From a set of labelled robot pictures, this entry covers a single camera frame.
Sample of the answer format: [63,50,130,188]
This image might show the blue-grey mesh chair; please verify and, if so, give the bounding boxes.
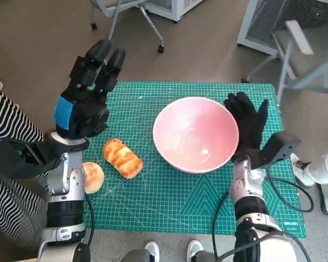
[242,20,328,102]

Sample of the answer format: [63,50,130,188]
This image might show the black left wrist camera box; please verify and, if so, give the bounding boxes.
[0,139,49,180]

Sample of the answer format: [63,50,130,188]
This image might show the white shoe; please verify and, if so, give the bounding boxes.
[144,240,161,262]
[187,239,205,262]

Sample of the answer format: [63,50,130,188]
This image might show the long twisted toy bread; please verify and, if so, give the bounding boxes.
[102,138,144,180]

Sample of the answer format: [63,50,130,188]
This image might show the large white mesh cabinet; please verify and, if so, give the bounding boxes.
[236,0,328,57]

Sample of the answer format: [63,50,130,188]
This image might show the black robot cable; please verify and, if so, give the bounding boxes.
[212,190,266,262]
[265,176,315,213]
[84,195,96,246]

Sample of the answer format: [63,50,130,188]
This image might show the person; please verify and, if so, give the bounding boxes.
[289,130,328,217]
[0,71,61,254]

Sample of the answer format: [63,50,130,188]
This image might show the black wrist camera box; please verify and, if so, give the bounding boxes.
[253,130,301,171]
[0,139,49,180]

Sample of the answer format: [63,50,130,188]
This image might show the round toy bread bun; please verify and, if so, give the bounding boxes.
[81,162,104,195]

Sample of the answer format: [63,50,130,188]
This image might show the grey leg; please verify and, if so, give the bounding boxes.
[120,248,154,262]
[192,251,221,262]

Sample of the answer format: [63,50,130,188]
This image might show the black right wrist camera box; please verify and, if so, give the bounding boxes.
[253,130,301,171]

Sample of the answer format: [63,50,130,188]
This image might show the green cutting mat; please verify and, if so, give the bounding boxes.
[79,81,308,238]

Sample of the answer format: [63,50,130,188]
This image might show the pink bowl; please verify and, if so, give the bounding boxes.
[152,96,240,175]

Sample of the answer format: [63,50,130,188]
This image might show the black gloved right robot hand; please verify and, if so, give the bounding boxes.
[223,92,269,163]

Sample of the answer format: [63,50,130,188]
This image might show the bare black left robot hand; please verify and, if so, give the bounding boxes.
[54,39,126,139]

